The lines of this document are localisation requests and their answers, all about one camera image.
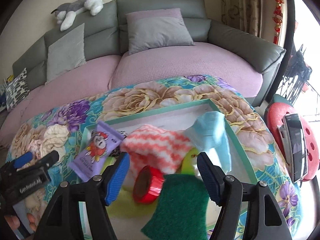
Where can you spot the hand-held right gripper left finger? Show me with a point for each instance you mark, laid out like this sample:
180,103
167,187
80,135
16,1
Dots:
117,180

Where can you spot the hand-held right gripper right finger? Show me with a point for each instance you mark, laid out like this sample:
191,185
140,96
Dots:
208,177

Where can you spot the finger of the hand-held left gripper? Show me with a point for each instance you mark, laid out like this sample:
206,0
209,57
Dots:
23,158
47,158

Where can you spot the light green cloth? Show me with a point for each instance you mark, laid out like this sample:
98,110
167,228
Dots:
125,202

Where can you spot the black and white scrunchie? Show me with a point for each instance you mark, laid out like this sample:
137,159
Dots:
116,151

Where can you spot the red tape roll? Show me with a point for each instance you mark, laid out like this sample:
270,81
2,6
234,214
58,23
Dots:
150,190

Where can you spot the purple printed packet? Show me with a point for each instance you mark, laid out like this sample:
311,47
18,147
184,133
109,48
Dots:
92,155

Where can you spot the green and yellow sponge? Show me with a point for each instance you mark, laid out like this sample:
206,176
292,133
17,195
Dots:
180,210

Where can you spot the blue face mask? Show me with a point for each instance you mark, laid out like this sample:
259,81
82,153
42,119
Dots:
210,130

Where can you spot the pink and white striped cloth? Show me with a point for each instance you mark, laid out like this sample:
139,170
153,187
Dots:
155,147

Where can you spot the teal cardboard box lid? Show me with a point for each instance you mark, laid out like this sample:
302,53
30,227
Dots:
175,120

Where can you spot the person's left hand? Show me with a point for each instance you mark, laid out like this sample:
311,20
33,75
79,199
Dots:
13,221

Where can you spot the cream lace cloth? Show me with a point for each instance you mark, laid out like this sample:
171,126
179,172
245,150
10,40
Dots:
56,137

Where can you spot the black and white patterned pillow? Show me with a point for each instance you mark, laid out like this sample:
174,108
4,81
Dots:
17,88

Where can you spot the yellow box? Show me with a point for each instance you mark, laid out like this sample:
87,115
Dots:
10,78

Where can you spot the floral blanket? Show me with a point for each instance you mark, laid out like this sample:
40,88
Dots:
150,95

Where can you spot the smartphone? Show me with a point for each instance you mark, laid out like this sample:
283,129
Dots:
296,145

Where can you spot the red plastic stool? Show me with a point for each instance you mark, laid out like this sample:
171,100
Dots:
277,112

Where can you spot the plain grey pillow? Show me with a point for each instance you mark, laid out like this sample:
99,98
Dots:
65,52

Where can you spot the lilac sofa seat cover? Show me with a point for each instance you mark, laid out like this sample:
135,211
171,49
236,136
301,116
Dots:
175,65

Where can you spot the grey leather sofa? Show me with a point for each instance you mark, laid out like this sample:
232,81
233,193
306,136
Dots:
225,37

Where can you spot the grey and lilac pillow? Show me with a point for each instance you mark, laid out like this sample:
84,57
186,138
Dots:
157,30

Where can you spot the grey and white plush toy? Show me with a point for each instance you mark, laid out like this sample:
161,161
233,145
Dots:
80,3

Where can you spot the patterned beige curtain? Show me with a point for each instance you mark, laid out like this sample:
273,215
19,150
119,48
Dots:
240,5

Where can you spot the red hanging decoration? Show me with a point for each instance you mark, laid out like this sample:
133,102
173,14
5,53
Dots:
277,12

